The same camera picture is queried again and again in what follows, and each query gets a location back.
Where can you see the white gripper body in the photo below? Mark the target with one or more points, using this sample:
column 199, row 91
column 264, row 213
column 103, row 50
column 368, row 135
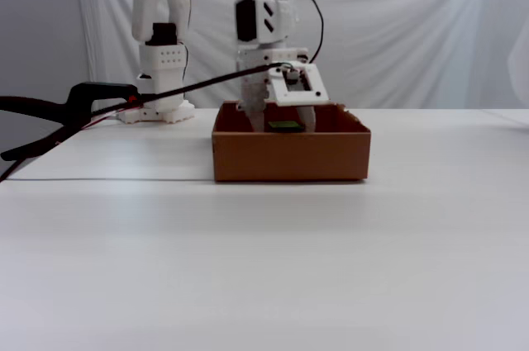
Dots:
column 255, row 91

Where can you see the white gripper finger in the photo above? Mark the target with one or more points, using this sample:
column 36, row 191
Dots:
column 309, row 117
column 254, row 107

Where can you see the green cube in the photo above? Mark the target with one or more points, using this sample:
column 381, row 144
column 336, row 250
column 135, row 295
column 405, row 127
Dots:
column 283, row 126

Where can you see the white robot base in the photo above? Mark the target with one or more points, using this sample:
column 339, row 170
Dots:
column 165, row 66

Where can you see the brown cardboard box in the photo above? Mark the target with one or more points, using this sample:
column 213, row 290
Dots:
column 289, row 157

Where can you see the white backdrop cloth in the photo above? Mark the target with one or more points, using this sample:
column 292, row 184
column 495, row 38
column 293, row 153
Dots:
column 413, row 37

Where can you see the black clamp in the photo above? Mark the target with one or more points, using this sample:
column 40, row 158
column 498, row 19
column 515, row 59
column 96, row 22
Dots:
column 99, row 91

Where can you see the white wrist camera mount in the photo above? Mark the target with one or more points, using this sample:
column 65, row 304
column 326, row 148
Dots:
column 281, row 97

